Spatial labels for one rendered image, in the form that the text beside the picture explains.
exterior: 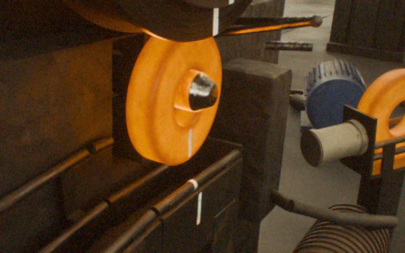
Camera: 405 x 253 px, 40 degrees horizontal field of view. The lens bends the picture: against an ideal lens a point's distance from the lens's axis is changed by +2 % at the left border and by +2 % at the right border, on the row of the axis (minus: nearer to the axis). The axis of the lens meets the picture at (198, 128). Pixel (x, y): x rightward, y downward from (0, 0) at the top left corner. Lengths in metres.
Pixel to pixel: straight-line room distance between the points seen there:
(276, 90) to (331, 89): 1.87
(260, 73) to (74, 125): 0.31
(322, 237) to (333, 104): 1.79
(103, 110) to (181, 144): 0.09
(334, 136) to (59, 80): 0.48
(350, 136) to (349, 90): 1.76
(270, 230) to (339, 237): 1.04
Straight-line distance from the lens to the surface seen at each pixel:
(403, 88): 0.95
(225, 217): 0.72
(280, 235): 1.93
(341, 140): 0.89
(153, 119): 0.54
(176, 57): 0.55
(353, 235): 0.94
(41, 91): 0.54
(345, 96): 2.66
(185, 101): 0.57
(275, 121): 0.80
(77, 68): 0.57
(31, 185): 0.54
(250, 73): 0.78
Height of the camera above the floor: 1.00
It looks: 21 degrees down
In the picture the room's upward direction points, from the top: 3 degrees clockwise
